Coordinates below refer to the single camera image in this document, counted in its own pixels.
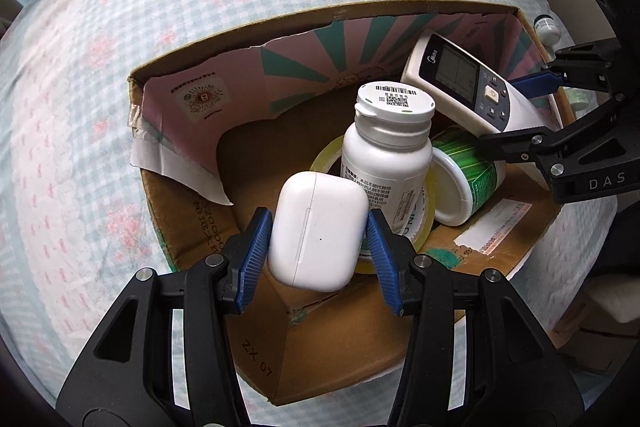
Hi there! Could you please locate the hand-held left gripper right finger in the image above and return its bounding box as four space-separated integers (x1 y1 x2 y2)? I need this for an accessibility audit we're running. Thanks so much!
366 209 586 427

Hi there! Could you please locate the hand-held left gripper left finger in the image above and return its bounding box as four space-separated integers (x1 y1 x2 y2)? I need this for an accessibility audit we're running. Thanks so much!
56 207 275 427

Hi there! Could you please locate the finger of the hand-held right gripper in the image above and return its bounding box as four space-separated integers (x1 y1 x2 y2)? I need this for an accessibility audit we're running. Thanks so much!
510 38 627 102
477 97 629 178

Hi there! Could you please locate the green label white jar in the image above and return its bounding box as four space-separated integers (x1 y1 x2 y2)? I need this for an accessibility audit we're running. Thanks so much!
430 127 506 227

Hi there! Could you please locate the white earbuds case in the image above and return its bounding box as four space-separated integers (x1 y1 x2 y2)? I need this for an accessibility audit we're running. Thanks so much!
267 172 370 293

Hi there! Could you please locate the white remote control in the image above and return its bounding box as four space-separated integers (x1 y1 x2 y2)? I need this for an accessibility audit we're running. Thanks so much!
400 28 559 144

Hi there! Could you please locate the white pill bottle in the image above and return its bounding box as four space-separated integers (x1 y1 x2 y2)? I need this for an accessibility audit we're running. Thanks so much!
340 82 436 253

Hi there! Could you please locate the cardboard box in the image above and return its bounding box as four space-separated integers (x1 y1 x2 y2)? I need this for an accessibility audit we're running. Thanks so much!
125 0 576 394

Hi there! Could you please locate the clear yellowish tape roll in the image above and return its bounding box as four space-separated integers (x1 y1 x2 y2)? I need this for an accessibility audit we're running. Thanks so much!
309 137 437 276

